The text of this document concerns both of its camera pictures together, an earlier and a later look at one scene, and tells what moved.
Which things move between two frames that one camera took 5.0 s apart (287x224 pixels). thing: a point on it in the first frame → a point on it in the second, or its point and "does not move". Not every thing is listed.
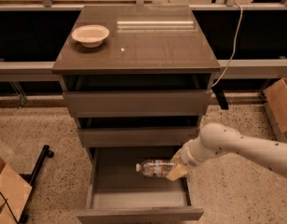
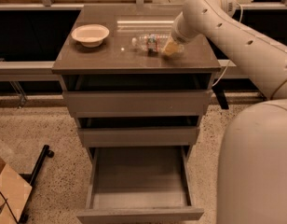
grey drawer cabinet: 138,79 does not move
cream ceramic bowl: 90,35 does not move
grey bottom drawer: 129,185 does not move
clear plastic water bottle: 155,168 → 154,43
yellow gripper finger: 179,171 → 171,48
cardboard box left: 11,189 does not move
